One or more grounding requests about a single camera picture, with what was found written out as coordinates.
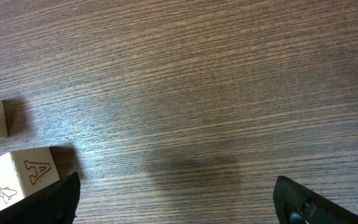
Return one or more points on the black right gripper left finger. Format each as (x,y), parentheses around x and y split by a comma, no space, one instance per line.
(54,204)

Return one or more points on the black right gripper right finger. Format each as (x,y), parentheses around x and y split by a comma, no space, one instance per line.
(295,203)

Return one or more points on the yellow sided picture block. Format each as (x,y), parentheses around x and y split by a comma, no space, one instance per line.
(25,172)

